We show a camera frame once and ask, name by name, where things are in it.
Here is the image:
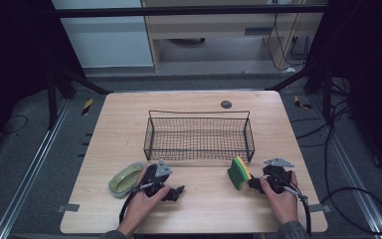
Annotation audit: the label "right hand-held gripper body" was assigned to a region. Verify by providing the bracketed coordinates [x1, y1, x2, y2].
[261, 156, 295, 195]

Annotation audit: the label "green and yellow sponge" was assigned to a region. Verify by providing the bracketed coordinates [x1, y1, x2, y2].
[227, 155, 254, 192]

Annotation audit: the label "green oval dish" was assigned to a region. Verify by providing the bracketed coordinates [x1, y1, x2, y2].
[107, 161, 148, 199]

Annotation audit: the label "black wire basket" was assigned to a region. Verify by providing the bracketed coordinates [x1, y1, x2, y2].
[143, 110, 256, 163]

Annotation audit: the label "person's right hand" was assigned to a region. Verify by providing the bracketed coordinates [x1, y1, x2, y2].
[259, 170, 300, 227]

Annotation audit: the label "person's left hand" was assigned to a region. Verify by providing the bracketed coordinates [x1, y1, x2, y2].
[117, 166, 171, 238]

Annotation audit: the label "yellow and black tape strip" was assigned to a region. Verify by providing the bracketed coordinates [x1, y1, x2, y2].
[81, 98, 95, 117]
[292, 95, 313, 111]

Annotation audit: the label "black metal stand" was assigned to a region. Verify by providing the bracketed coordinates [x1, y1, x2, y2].
[266, 61, 335, 121]
[45, 61, 114, 131]

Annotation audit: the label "dark curtain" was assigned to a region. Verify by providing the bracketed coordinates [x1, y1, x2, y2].
[0, 0, 86, 162]
[306, 0, 382, 185]

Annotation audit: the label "light wooden desk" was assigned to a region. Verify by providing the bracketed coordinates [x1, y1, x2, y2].
[140, 0, 325, 73]

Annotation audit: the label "white cabinet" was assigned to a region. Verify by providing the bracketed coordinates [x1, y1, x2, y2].
[51, 0, 155, 70]

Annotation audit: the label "black horizontal metal bar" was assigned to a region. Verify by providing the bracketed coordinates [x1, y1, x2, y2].
[53, 4, 328, 19]

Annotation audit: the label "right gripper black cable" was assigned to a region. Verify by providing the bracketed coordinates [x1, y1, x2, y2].
[272, 171, 313, 237]

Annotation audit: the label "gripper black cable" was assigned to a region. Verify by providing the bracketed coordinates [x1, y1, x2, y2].
[272, 171, 313, 237]
[118, 181, 154, 225]

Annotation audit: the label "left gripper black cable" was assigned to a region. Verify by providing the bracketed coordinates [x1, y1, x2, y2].
[118, 181, 154, 225]

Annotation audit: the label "short black floor cables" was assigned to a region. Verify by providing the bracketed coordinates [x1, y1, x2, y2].
[290, 116, 333, 149]

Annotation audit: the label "long looped black floor cable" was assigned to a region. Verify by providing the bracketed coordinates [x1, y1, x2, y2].
[320, 99, 382, 235]

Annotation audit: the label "grey metal table bracket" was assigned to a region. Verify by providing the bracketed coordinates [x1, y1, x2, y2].
[56, 202, 81, 214]
[307, 203, 332, 214]

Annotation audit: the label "aluminium floor rail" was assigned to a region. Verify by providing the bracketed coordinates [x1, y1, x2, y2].
[0, 99, 73, 239]
[310, 98, 382, 239]

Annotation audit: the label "black cables by wooden desk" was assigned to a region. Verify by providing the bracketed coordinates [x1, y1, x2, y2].
[266, 12, 311, 72]

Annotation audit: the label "thin black floor cable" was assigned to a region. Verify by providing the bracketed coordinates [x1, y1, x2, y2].
[0, 114, 30, 136]

